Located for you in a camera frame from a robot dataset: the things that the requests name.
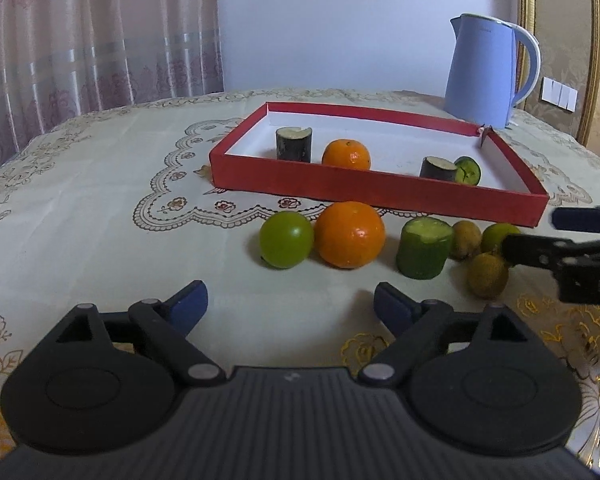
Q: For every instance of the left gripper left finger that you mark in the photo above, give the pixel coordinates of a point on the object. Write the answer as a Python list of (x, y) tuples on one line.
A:
[(161, 328)]

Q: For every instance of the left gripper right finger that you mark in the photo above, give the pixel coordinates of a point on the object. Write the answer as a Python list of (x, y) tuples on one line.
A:
[(417, 328)]

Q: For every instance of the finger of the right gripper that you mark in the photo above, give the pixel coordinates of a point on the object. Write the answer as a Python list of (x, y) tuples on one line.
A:
[(542, 252), (576, 219)]

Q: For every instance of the green round plum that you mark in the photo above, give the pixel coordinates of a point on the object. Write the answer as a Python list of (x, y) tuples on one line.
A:
[(286, 239), (494, 234)]

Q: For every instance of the brown longan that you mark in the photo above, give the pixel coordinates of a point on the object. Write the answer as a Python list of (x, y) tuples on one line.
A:
[(466, 242), (487, 275)]

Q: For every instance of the green cucumber cylinder piece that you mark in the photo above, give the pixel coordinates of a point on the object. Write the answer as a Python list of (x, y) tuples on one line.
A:
[(425, 244)]

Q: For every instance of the dark green cucumber end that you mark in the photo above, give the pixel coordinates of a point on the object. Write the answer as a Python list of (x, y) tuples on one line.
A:
[(467, 171)]

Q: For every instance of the orange mandarin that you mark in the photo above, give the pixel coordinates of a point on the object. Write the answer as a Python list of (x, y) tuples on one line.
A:
[(349, 235), (347, 153)]

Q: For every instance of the blue electric kettle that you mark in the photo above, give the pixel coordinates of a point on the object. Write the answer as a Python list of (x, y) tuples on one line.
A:
[(481, 86)]

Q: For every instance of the red shallow box tray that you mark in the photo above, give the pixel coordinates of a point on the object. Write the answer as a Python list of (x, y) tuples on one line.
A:
[(245, 160)]

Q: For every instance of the pink floral curtain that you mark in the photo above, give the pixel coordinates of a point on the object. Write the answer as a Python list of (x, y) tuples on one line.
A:
[(64, 58)]

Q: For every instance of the white wall switch plate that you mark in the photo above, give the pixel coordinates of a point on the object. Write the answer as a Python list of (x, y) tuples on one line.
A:
[(558, 94)]

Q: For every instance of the gold mirror frame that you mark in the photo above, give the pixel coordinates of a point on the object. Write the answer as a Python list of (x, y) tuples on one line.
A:
[(569, 36)]

